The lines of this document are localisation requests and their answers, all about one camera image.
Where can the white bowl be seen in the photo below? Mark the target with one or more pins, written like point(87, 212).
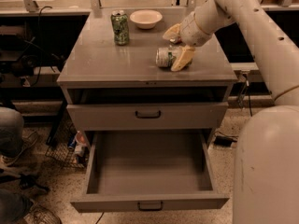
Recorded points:
point(146, 19)

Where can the black power adapter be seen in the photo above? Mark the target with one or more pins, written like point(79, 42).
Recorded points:
point(223, 141)

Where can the open grey lower drawer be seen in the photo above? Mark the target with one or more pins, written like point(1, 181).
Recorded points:
point(149, 171)

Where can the green soda can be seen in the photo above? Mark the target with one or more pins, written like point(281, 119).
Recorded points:
point(119, 20)

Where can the white sneaker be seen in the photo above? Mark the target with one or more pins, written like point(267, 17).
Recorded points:
point(12, 150)

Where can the person leg in jeans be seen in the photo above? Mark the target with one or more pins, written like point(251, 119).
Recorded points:
point(11, 125)

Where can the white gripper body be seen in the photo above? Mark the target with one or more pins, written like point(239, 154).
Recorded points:
point(192, 32)

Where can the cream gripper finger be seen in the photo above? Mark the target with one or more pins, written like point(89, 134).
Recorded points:
point(172, 32)
point(186, 54)

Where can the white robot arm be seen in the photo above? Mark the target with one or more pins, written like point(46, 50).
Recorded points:
point(266, 175)

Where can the black wire basket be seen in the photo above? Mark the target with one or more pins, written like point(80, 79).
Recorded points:
point(60, 150)

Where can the white green 7up can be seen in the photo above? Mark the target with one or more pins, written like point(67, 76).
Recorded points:
point(165, 57)

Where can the blue can in basket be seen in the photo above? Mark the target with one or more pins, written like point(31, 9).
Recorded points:
point(72, 143)

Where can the grey drawer cabinet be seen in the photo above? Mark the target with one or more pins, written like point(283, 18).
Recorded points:
point(98, 72)

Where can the closed grey upper drawer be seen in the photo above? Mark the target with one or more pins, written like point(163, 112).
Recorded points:
point(147, 116)

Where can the orange soda can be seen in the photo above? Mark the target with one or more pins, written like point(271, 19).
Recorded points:
point(175, 40)

